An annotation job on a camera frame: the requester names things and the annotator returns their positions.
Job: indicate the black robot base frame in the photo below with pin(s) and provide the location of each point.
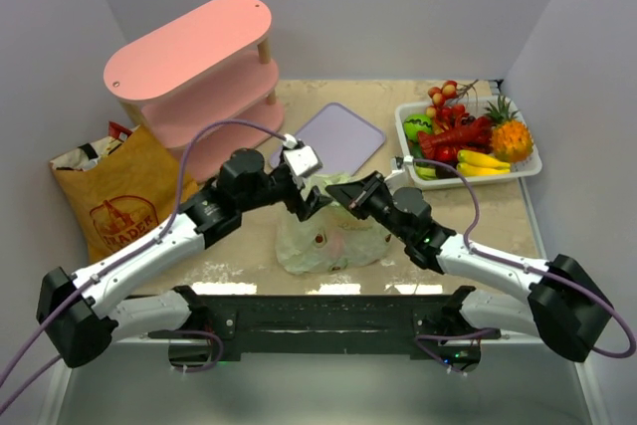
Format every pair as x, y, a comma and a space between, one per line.
418, 326

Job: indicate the pink two-tier shelf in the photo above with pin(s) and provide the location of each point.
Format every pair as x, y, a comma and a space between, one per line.
204, 83

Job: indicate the lavender tray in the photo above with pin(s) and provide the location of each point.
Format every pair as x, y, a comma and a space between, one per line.
343, 140

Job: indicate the brown Trader Joe's bag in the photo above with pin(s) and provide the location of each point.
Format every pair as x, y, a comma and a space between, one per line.
120, 191

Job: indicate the toy pineapple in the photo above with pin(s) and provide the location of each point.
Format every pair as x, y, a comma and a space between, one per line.
511, 140

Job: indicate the red toy apple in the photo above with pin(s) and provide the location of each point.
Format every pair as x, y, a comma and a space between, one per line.
446, 153

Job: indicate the red Chuba chips bag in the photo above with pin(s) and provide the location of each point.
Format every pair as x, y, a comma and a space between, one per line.
118, 131

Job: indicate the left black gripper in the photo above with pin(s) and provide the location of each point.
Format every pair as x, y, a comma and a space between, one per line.
299, 194

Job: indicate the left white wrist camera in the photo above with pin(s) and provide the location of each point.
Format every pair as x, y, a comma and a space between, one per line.
302, 159

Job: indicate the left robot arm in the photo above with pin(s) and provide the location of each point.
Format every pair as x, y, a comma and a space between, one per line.
84, 313

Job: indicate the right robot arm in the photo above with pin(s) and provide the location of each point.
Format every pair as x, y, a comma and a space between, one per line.
555, 300

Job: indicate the red toy lobster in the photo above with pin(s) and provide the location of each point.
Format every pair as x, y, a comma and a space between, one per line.
478, 132

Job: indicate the upper yellow toy banana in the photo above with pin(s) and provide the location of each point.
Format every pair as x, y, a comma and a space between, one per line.
479, 159

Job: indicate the red yellow berry sprig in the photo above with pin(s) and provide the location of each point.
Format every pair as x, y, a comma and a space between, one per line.
449, 101

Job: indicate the green toy watermelon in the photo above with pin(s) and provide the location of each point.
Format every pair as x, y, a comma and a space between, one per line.
415, 123

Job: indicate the lower yellow toy banana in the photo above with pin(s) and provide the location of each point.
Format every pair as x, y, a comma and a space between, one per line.
470, 170

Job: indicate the yellow toy banana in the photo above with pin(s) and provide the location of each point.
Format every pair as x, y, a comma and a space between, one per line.
470, 170
479, 159

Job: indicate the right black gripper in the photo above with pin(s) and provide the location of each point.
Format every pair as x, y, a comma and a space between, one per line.
363, 194

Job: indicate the light green plastic bag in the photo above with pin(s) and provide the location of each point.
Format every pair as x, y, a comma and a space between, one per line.
331, 240

